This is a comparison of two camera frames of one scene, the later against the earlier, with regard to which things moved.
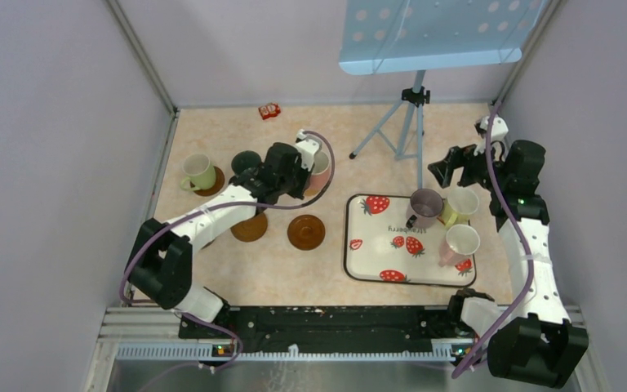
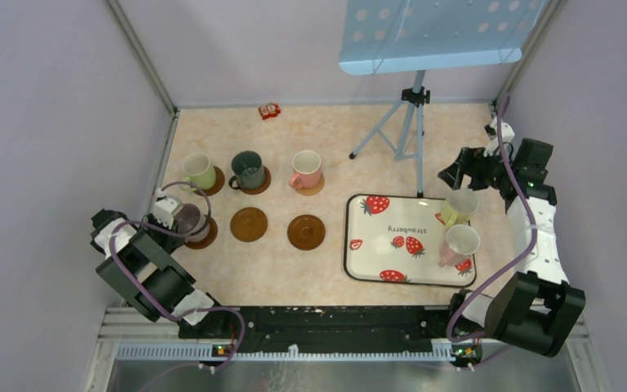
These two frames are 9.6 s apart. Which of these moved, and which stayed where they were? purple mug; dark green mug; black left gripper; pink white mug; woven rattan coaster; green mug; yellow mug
Moved: purple mug; black left gripper; woven rattan coaster
Stayed: green mug; yellow mug; dark green mug; pink white mug
